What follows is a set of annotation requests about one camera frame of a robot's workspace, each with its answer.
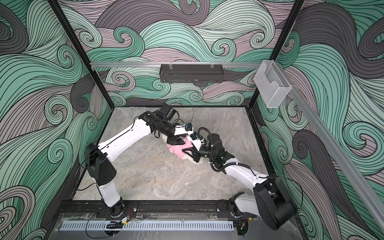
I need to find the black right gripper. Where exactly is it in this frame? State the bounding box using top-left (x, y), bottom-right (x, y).
top-left (182, 143), bottom-right (218, 163)

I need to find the white plush teddy bear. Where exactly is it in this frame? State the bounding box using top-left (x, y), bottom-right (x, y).
top-left (160, 132), bottom-right (198, 164)

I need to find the pink knitted bear sweater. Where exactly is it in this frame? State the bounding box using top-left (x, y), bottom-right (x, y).
top-left (167, 139), bottom-right (193, 161)

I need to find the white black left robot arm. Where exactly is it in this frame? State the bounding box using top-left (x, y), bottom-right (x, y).
top-left (85, 104), bottom-right (193, 209)

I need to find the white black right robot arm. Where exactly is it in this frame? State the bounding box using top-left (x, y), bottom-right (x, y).
top-left (183, 133), bottom-right (299, 230)

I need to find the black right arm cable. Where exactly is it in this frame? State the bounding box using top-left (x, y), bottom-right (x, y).
top-left (197, 126), bottom-right (215, 148)

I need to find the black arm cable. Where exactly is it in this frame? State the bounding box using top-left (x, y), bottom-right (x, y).
top-left (172, 98), bottom-right (195, 124)
top-left (197, 126), bottom-right (215, 148)

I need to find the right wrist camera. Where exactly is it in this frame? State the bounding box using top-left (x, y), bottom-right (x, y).
top-left (187, 133), bottom-right (204, 151)

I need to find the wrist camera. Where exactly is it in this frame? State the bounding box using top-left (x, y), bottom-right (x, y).
top-left (187, 133), bottom-right (204, 151)
top-left (174, 123), bottom-right (194, 136)

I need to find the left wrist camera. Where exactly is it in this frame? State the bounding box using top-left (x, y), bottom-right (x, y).
top-left (174, 123), bottom-right (194, 136)

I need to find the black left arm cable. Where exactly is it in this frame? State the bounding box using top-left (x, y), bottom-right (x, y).
top-left (172, 98), bottom-right (195, 124)

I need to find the black perforated wall tray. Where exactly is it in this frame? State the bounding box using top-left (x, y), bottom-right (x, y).
top-left (160, 65), bottom-right (224, 83)

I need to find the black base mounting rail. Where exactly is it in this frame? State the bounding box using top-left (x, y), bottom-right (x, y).
top-left (58, 200), bottom-right (255, 219)

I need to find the aluminium rail back wall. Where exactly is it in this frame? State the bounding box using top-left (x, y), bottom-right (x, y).
top-left (90, 61), bottom-right (262, 69)

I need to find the aluminium rail wall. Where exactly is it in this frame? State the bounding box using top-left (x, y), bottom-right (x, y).
top-left (275, 63), bottom-right (384, 230)
top-left (90, 61), bottom-right (262, 69)

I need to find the clear plastic wall bin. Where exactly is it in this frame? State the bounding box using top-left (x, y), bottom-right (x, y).
top-left (254, 60), bottom-right (292, 109)

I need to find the white slotted cable duct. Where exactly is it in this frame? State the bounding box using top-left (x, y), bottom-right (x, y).
top-left (59, 220), bottom-right (235, 232)

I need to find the black enclosure corner post left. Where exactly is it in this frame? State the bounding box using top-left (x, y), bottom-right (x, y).
top-left (47, 0), bottom-right (115, 111)

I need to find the black enclosure corner post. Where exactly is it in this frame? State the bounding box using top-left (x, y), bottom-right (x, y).
top-left (47, 0), bottom-right (115, 111)
top-left (249, 1), bottom-right (304, 109)

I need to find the black enclosure corner post right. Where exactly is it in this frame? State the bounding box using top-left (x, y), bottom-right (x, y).
top-left (249, 1), bottom-right (304, 109)

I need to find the aluminium rail right wall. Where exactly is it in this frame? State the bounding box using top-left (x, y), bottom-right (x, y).
top-left (275, 63), bottom-right (384, 230)

